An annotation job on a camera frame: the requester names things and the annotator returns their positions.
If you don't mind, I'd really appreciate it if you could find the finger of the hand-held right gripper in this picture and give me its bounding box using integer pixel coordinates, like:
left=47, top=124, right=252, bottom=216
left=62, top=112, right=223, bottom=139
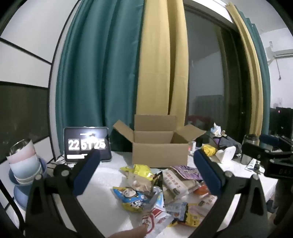
left=241, top=142, right=275, bottom=161
left=260, top=135, right=293, bottom=150

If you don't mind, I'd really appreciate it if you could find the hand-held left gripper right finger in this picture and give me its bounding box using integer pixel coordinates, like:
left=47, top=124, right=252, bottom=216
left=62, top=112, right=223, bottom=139
left=193, top=149, right=270, bottom=238

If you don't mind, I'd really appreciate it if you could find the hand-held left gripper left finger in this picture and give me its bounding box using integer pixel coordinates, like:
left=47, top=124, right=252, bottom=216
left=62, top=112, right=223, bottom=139
left=24, top=149, right=108, bottom=238

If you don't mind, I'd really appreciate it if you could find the purple snack packet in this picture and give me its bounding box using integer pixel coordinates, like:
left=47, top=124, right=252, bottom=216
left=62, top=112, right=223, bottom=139
left=170, top=165, right=203, bottom=181

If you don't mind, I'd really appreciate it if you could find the white orange snack packet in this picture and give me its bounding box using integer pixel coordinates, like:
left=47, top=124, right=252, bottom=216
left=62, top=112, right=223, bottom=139
left=197, top=194, right=218, bottom=209

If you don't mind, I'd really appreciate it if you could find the white bread packet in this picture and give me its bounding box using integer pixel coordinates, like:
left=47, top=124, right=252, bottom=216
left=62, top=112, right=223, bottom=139
left=161, top=169, right=203, bottom=199

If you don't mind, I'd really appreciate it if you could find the pale blue snack packet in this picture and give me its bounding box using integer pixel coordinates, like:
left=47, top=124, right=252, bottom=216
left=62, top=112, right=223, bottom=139
left=165, top=201, right=188, bottom=215

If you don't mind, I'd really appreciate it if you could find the yellow black snack packet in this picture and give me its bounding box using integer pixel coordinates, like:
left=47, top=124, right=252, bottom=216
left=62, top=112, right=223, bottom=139
left=168, top=204, right=209, bottom=227

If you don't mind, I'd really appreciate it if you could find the blue cartoon snack packet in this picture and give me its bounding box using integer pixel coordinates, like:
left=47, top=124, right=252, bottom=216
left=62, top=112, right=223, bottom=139
left=112, top=186, right=149, bottom=213

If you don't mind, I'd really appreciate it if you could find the clear bag of buns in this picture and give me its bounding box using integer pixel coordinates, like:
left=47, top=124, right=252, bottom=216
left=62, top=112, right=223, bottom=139
left=126, top=172, right=154, bottom=193

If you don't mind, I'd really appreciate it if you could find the cardboard box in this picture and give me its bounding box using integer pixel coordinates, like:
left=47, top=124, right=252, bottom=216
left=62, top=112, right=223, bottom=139
left=113, top=114, right=206, bottom=169

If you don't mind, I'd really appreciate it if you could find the red white snack packet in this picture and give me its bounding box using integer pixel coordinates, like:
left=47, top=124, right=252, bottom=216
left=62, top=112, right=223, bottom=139
left=142, top=201, right=174, bottom=236

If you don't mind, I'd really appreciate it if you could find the person's right forearm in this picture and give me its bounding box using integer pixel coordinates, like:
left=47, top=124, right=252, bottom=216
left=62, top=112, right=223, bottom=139
left=273, top=178, right=293, bottom=226

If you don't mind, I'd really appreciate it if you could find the person's left hand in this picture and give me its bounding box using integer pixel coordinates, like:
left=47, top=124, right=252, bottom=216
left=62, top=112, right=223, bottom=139
left=106, top=225, right=148, bottom=238

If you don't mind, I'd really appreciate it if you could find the metal thermos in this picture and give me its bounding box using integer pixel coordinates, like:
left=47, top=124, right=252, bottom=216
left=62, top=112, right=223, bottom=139
left=240, top=134, right=258, bottom=165

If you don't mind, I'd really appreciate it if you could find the black monitor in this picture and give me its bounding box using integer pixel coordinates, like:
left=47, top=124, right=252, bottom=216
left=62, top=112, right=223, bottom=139
left=269, top=106, right=293, bottom=140

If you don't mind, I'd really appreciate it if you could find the yellow plastic bag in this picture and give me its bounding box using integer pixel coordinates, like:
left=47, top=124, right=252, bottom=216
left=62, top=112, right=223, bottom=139
left=201, top=144, right=217, bottom=156

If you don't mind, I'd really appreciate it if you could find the dark grey bag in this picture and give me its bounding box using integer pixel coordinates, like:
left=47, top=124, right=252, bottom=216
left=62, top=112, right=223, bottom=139
left=209, top=135, right=242, bottom=154

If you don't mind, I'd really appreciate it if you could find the white paper holder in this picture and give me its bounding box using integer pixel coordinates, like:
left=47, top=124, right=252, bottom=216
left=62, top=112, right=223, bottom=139
left=216, top=146, right=237, bottom=163

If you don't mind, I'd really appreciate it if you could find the tablet with clock display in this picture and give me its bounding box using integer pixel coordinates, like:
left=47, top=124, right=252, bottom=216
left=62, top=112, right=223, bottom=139
left=64, top=126, right=112, bottom=163

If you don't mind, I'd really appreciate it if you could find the tissue pack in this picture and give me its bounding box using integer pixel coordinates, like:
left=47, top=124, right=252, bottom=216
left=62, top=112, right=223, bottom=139
left=211, top=122, right=222, bottom=138

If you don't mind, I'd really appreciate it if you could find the grey radiator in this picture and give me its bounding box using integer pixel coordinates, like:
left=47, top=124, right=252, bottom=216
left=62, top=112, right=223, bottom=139
left=193, top=95, right=223, bottom=119

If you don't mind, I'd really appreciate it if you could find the pale blue plastic cup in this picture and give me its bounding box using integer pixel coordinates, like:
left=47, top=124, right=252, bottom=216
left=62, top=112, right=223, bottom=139
left=9, top=156, right=43, bottom=183

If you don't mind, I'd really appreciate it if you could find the pink plastic cup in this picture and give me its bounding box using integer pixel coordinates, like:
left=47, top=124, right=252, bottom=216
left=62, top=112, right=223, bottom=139
left=6, top=139, right=37, bottom=164

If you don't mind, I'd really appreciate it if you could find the yellow curtain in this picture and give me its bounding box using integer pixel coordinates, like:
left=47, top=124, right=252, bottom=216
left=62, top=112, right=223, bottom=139
left=136, top=0, right=189, bottom=129
left=225, top=3, right=265, bottom=138

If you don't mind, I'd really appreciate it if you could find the white air conditioner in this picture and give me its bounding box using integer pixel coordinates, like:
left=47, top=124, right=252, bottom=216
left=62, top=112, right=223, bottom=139
left=273, top=49, right=293, bottom=58

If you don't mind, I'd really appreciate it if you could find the black cable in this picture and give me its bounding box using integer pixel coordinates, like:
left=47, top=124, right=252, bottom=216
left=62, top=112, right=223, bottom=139
left=47, top=154, right=76, bottom=170

